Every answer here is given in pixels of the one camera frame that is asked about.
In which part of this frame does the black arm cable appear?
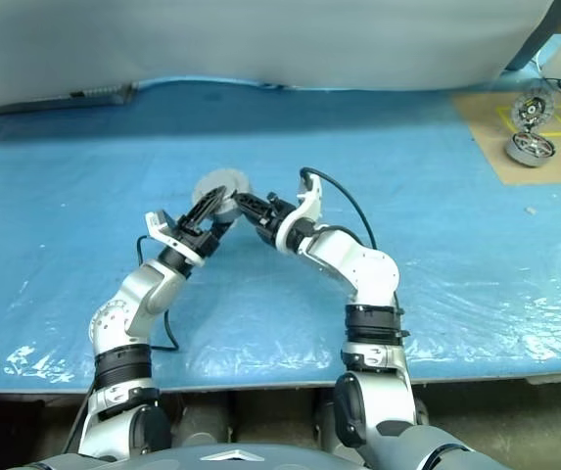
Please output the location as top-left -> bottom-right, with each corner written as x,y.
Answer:
135,234 -> 181,353
298,167 -> 378,251

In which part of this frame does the grey ribbed motor housing lid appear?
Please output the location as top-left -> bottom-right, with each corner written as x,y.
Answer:
192,167 -> 254,210

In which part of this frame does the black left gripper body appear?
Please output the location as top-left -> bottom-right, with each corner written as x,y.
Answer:
174,223 -> 222,259

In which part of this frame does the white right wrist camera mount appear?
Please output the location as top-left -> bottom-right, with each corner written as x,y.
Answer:
274,173 -> 323,257

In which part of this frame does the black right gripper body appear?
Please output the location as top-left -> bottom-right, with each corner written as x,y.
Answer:
255,192 -> 298,247

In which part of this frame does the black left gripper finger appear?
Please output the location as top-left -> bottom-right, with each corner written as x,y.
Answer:
208,216 -> 239,242
179,185 -> 229,233

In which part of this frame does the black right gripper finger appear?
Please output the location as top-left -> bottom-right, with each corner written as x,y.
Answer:
232,192 -> 274,217
237,202 -> 268,228

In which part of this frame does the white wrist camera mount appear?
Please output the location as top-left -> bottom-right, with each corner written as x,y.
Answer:
143,209 -> 207,268
274,173 -> 323,257

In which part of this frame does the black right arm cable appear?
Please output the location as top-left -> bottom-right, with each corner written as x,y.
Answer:
298,167 -> 378,251

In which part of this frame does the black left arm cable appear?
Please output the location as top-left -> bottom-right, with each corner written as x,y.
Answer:
135,234 -> 181,353

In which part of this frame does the brown cardboard sheet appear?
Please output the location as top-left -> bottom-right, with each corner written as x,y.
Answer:
450,89 -> 561,186

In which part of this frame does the grey robot torso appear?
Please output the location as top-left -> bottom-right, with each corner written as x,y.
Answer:
29,443 -> 340,470

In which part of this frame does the silver spoked motor housing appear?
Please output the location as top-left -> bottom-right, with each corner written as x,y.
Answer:
505,130 -> 556,169

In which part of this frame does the grey power strip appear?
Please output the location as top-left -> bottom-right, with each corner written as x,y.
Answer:
68,81 -> 137,106

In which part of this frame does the round spoked motor lid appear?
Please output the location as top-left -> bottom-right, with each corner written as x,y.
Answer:
510,91 -> 556,134

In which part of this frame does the blue plastic table sheet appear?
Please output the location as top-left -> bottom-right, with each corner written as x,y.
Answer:
0,72 -> 561,393

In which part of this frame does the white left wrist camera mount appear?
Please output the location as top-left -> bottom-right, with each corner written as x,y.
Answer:
143,209 -> 207,268

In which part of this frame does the white backdrop sheet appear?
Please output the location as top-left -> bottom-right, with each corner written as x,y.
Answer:
0,0 -> 556,118

